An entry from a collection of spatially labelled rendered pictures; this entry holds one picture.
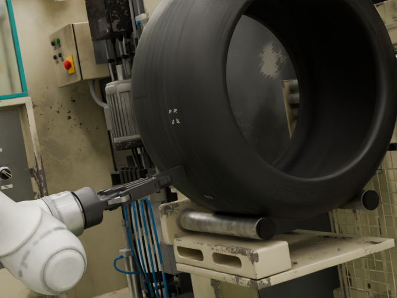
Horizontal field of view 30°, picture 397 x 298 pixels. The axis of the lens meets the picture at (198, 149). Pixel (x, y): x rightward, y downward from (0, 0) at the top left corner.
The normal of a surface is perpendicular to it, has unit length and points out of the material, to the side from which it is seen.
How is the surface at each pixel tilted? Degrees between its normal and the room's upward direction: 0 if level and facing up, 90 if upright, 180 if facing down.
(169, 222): 90
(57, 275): 108
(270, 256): 90
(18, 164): 90
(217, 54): 86
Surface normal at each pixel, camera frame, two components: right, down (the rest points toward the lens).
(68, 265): 0.60, 0.26
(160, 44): -0.86, -0.23
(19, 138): 0.48, -0.04
